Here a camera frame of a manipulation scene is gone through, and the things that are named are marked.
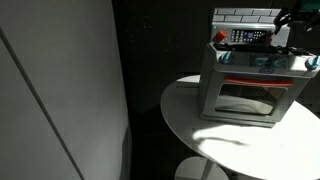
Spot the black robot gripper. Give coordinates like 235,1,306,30
273,0,320,33

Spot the grey toy stove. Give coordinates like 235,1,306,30
199,8,319,127

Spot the round white table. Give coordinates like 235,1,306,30
160,75,320,180

